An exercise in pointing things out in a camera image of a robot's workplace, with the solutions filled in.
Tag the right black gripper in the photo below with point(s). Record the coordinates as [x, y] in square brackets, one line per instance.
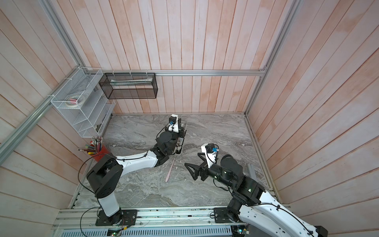
[200, 170]

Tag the pink toothbrush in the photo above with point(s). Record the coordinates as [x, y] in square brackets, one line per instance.
[170, 170]

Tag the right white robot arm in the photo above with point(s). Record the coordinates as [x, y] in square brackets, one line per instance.
[251, 203]

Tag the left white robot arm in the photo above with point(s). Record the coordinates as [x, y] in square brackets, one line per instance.
[105, 175]

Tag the grey bar on table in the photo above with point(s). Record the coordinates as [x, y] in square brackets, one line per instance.
[252, 172]

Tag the red pen cup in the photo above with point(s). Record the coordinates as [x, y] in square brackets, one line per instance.
[97, 156]

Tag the pens in red cup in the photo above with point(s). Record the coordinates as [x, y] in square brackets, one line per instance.
[95, 146]

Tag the tape roll on shelf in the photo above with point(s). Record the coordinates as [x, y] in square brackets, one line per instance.
[74, 101]

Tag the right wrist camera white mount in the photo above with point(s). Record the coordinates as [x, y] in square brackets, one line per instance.
[210, 151]

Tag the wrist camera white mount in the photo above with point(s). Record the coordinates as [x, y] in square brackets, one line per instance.
[210, 151]
[173, 125]

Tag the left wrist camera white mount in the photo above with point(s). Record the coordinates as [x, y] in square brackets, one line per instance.
[173, 125]

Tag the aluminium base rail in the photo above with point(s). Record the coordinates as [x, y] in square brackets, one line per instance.
[83, 220]

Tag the black wire mesh basket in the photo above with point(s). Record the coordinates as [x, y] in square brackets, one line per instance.
[129, 85]

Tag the white wire mesh shelf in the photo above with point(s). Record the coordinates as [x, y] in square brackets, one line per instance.
[91, 118]

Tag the horizontal aluminium wall rail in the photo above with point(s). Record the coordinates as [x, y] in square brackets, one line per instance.
[167, 73]

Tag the left aluminium wall rail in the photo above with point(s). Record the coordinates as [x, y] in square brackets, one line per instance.
[21, 132]

